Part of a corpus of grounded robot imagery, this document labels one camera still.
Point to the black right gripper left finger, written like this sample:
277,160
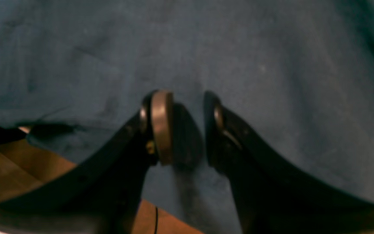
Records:
102,194

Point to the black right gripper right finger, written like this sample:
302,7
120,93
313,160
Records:
271,195

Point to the dark blue t-shirt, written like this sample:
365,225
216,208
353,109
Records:
300,72

